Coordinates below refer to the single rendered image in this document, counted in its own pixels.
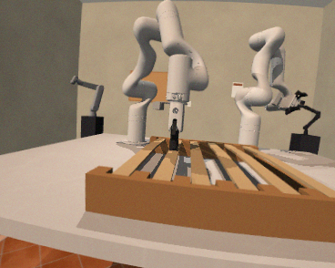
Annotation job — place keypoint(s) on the wooden bed frame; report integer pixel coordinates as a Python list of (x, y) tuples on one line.
[(220, 207)]

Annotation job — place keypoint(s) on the tan wooden slat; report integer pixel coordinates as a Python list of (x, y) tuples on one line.
[(296, 174), (264, 173), (240, 180), (166, 169), (199, 173), (130, 166)]

